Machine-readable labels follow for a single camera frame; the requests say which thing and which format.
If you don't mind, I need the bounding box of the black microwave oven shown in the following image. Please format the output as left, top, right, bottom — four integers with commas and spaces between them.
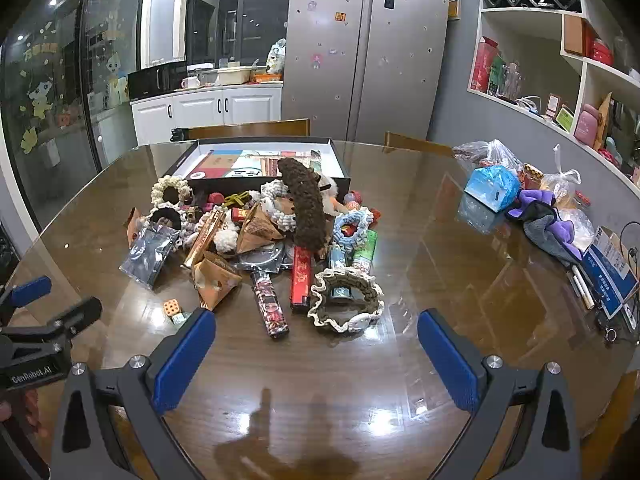
127, 61, 189, 102

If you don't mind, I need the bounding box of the glossy brown wooden desktop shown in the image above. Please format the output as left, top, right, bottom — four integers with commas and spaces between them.
0, 137, 640, 480

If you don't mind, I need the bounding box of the white pom pom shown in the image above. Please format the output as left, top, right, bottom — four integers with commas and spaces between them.
215, 230, 242, 254

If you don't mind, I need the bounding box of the white pearl scrunchie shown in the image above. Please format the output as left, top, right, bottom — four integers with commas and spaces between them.
151, 176, 194, 207

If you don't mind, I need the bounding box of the small blue tube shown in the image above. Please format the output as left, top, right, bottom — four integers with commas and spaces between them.
327, 242, 349, 272

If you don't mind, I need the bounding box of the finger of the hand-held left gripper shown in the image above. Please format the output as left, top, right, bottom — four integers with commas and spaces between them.
0, 296, 104, 357
0, 276, 53, 326

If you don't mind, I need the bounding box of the key bunch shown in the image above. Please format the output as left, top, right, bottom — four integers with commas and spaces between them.
594, 309, 622, 347

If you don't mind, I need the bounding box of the brown triangular packet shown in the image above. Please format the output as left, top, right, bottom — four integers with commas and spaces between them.
191, 252, 244, 312
236, 205, 287, 254

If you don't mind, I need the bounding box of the green packet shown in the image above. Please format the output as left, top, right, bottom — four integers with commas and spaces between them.
351, 230, 379, 275

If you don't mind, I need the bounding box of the long bronze packet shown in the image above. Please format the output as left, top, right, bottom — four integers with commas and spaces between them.
181, 210, 229, 269

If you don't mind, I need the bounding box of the dark patterned tube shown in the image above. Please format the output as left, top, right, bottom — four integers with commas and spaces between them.
251, 269, 293, 341

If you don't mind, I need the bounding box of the pink pouch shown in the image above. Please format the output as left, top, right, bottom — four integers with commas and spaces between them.
573, 103, 604, 149

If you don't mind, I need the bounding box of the printed plastic bag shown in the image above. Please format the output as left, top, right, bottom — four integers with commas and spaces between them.
266, 38, 288, 76

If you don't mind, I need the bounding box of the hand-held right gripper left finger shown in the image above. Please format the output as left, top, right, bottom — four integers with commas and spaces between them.
50, 307, 217, 480

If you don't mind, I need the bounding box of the brown cardboard box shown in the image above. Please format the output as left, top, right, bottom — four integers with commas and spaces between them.
563, 13, 597, 58

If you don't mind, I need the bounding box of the round silver disc packet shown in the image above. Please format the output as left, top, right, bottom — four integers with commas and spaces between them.
234, 242, 297, 274

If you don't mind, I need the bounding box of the glass door with stickers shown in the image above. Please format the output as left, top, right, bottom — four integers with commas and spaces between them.
0, 0, 152, 228

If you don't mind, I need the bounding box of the dark brown knitted hair band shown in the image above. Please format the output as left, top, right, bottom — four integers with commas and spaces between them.
277, 157, 327, 252

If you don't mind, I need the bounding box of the blue tissue packet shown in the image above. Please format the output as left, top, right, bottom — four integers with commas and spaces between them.
463, 165, 522, 214

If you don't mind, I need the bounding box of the black cable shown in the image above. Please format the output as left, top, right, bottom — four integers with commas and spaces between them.
616, 222, 640, 333

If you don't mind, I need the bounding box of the purple and grey cloth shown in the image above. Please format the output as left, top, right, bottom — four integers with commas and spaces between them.
505, 188, 597, 267

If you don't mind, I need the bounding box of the white and orange plush toy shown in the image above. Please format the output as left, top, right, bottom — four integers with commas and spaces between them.
320, 174, 352, 217

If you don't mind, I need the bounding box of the wooden chair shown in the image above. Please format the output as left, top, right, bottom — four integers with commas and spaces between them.
175, 118, 311, 142
383, 131, 457, 157

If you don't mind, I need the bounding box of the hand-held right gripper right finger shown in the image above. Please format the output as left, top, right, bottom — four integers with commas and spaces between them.
416, 308, 583, 480

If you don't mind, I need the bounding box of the green box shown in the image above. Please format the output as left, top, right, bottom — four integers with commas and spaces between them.
487, 55, 507, 96

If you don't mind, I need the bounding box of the knotted clear plastic bag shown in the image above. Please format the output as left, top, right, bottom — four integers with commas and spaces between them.
541, 144, 584, 202

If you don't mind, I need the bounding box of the silver foil bag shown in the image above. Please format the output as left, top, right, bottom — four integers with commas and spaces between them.
119, 225, 179, 289

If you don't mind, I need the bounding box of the wooden chair back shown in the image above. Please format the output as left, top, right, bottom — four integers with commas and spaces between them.
175, 118, 311, 142

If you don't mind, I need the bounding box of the white kitchen cabinet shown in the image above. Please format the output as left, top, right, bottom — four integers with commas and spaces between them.
130, 84, 284, 147

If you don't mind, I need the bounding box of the white scrunchie with dark centre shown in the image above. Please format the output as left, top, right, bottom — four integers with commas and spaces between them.
146, 205, 184, 242

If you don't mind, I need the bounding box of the long red box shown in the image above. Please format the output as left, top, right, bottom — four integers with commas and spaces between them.
290, 245, 316, 316

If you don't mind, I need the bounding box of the cream and brown crochet scrunchie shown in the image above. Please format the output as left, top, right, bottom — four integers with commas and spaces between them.
309, 267, 384, 334

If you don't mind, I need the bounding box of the silver double door refrigerator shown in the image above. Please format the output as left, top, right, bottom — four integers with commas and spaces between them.
279, 0, 452, 144

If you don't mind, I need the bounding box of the beige plastic basin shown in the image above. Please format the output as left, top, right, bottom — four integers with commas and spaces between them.
215, 65, 252, 87

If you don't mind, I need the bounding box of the tall red gift box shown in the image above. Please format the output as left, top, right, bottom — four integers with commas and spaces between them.
470, 36, 501, 94

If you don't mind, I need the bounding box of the blue and white carton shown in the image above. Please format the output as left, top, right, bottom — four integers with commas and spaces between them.
581, 226, 639, 320

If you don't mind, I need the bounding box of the white rope scrunchie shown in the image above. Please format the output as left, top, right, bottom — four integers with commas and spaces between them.
259, 180, 302, 234

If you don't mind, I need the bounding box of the white wall shelf unit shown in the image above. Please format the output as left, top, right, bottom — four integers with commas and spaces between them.
467, 0, 640, 188

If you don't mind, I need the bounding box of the blue and white scrunchie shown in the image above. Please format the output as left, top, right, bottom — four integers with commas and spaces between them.
331, 212, 372, 244

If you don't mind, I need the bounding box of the clear plastic bag with snacks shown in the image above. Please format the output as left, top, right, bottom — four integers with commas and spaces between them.
452, 139, 527, 177

